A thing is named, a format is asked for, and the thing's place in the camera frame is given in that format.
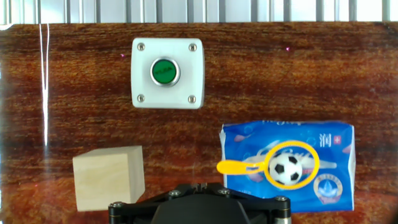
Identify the white box with green button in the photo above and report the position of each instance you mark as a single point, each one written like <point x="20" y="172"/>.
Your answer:
<point x="140" y="77"/>

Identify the blue tissue pack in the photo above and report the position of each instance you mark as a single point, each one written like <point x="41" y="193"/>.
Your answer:
<point x="335" y="161"/>

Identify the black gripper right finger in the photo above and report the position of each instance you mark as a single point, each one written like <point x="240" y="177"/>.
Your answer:
<point x="267" y="208"/>

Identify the large wooden cube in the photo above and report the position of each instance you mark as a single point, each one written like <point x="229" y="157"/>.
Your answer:
<point x="102" y="180"/>

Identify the small soccer ball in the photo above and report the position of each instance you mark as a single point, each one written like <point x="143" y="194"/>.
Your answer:
<point x="285" y="169"/>

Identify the wood grain table mat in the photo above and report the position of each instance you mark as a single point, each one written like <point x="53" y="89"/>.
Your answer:
<point x="280" y="77"/>

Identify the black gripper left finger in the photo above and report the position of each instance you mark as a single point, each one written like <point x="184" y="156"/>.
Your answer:
<point x="133" y="208"/>

